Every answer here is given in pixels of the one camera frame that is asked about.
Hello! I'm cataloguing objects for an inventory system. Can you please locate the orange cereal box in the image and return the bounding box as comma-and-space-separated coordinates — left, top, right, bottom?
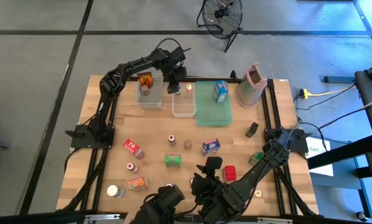
127, 176, 150, 192

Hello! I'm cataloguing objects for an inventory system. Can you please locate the white lid spice jar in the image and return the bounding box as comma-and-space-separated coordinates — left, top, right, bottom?
106, 184, 126, 198

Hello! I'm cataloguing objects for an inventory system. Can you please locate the green spice jar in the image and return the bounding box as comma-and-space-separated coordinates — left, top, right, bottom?
248, 151, 266, 166

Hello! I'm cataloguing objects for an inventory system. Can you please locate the white paper sheet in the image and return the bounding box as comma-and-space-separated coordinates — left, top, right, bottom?
305, 136, 334, 177

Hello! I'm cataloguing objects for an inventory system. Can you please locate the yellow power strip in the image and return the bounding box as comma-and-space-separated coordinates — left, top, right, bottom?
299, 88, 313, 100

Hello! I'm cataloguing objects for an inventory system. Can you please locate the black floor fan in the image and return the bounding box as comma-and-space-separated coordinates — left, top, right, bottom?
195, 0, 244, 53

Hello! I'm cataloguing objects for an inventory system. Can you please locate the dark green small box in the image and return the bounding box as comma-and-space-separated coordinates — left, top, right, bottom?
244, 121, 260, 139

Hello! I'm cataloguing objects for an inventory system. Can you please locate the black caster wheel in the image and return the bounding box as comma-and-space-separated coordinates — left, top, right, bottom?
355, 210, 369, 222

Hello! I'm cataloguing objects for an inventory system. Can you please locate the metal box grater pink handle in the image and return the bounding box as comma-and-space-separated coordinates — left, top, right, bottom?
235, 62, 267, 108

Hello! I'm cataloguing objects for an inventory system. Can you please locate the blue metal bar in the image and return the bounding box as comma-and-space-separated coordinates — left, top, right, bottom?
324, 75, 357, 84

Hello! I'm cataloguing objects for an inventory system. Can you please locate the translucent green plastic tray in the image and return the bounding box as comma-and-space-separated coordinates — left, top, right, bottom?
194, 81, 233, 128

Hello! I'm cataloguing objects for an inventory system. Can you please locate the red lid paprika tin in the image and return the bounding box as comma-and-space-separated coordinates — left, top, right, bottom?
225, 165, 238, 182

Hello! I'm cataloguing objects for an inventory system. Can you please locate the blue Frosted Flakes cereal box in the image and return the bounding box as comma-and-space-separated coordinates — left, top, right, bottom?
201, 138, 221, 156

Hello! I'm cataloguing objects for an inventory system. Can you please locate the orange taco seasoning packet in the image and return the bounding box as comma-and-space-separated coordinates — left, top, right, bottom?
137, 72, 154, 88

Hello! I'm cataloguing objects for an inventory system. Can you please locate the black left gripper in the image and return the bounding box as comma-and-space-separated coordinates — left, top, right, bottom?
164, 63, 189, 95

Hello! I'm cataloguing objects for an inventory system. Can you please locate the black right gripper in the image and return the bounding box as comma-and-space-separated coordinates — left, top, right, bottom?
190, 156, 230, 205

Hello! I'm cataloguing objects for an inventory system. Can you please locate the green Apple Jacks cereal box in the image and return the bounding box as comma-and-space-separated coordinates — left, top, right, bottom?
164, 153, 183, 169

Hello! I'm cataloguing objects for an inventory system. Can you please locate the silver metal bracket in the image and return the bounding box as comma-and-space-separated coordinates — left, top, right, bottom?
256, 217, 294, 224
84, 213, 127, 222

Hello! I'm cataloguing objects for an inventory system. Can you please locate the clear plastic bin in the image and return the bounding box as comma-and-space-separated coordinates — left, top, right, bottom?
170, 82, 197, 119
136, 72, 164, 110

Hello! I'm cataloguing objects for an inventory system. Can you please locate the red Froot Loops cereal box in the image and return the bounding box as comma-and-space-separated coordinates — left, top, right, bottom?
121, 139, 145, 160

